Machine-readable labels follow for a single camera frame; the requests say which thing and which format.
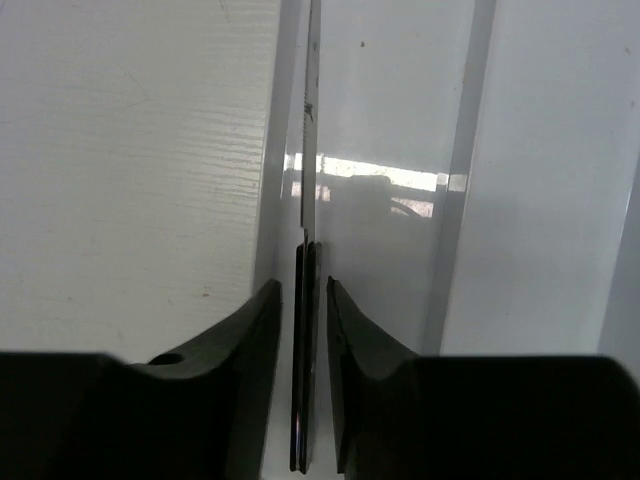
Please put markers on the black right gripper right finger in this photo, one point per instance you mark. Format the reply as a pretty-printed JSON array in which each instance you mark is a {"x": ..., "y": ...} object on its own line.
[{"x": 400, "y": 415}]

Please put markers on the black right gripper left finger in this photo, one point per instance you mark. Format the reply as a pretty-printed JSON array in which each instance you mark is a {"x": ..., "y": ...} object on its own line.
[{"x": 197, "y": 411}]

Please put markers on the knife with black handle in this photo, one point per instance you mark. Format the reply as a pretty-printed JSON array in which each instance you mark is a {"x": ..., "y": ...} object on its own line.
[{"x": 308, "y": 259}]

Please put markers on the white compartment utensil tray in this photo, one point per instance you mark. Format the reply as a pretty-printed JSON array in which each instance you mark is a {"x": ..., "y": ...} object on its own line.
[{"x": 477, "y": 185}]

